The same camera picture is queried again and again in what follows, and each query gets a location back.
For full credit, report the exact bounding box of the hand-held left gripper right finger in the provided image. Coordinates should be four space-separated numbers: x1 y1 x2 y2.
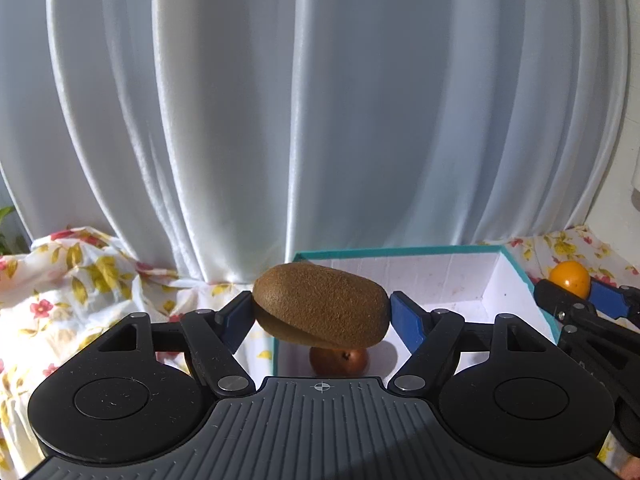
387 290 556 397

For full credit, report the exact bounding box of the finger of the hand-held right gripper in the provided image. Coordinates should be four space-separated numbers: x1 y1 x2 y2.
532 280 603 323
590 280 640 330

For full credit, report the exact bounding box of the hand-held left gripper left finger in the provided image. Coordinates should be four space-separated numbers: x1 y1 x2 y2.
95 290 257 398

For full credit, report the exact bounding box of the small round orange kumquat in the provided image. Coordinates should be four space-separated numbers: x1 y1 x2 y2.
549 261 591 298

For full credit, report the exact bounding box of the teal cardboard box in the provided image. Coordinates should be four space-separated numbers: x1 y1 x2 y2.
270 245 561 378

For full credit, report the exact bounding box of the small red apple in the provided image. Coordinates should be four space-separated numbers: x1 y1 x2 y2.
309 346 370 376

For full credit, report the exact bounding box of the brown kiwi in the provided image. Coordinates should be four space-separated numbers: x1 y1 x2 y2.
252 262 391 348

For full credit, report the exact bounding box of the floral white tablecloth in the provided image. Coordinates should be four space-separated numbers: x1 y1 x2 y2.
0 225 640 480

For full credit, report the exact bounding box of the white curtain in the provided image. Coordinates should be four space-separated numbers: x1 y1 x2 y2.
0 0 640 283

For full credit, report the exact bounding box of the green plant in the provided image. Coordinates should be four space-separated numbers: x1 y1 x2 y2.
0 205 22 257

